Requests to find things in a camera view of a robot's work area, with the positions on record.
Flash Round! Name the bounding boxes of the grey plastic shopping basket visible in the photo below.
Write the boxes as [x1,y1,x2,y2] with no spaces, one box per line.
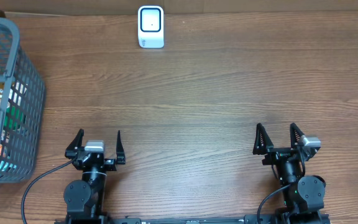
[0,18,46,184]

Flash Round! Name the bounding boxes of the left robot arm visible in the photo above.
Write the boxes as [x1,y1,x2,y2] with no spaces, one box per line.
[63,129,126,223]

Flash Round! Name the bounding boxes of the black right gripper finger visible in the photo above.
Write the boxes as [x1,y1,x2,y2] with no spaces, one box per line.
[290,123,305,148]
[252,123,274,155]

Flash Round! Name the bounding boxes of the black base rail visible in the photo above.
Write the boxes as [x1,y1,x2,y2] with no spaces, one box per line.
[54,215,276,224]

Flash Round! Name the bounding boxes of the brown cardboard backdrop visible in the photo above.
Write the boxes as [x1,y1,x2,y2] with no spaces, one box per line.
[0,0,358,16]

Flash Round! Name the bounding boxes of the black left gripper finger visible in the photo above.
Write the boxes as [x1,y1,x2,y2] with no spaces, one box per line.
[65,129,84,157]
[116,131,126,164]

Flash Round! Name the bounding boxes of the white barcode scanner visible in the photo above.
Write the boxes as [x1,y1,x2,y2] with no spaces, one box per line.
[137,5,165,49]

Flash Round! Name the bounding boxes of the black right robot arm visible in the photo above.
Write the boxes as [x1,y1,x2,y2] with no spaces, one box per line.
[252,123,330,224]

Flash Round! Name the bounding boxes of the green lidded jar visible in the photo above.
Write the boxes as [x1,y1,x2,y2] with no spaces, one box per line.
[4,106,26,131]

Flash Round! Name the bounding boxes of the green Kleenex tissue pack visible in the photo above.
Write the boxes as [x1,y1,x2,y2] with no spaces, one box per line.
[0,161,17,180]

